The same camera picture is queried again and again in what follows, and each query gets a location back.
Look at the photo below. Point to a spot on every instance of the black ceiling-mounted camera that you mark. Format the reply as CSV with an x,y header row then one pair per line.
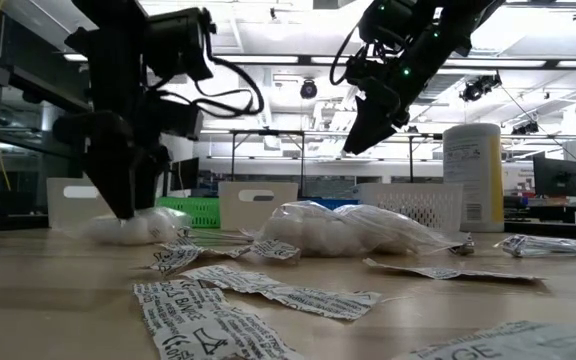
x,y
308,89

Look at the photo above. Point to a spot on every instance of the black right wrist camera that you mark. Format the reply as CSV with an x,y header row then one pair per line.
x,y
385,22

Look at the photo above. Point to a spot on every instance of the white perforated basket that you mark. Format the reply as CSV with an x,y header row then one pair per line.
x,y
418,205

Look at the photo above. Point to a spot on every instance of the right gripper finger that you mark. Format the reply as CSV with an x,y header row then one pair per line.
x,y
373,122
382,87

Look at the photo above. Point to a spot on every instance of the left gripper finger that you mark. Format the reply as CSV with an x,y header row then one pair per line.
x,y
148,170
113,175

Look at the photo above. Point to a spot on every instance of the bagged metal nail clipper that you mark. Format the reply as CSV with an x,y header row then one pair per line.
x,y
543,245

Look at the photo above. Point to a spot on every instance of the bare metal nail clipper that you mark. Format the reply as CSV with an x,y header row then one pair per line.
x,y
464,246
218,235

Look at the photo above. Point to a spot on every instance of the black ceiling fixture cluster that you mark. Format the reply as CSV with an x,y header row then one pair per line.
x,y
480,87

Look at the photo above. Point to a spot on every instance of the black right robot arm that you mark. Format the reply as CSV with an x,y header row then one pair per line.
x,y
473,10

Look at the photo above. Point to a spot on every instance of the bagged white cotton balls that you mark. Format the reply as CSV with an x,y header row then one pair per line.
x,y
143,227
398,230
308,232

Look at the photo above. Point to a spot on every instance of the small black ceiling fixture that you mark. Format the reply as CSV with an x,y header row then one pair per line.
x,y
525,129

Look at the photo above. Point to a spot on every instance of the green mesh basket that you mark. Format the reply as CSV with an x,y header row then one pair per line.
x,y
203,210

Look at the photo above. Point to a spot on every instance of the blue mesh basket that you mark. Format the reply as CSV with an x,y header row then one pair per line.
x,y
335,202

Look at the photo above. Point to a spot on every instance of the black frame background table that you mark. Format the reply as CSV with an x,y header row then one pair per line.
x,y
268,133

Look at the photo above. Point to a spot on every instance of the dark cluttered background desk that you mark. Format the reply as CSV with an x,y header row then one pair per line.
x,y
553,212

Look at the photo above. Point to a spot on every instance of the white wipes canister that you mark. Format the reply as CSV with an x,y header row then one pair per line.
x,y
473,175

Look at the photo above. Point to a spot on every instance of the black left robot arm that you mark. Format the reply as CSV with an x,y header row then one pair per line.
x,y
113,30

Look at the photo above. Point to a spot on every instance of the black computer monitor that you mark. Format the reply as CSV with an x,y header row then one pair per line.
x,y
188,175
556,176

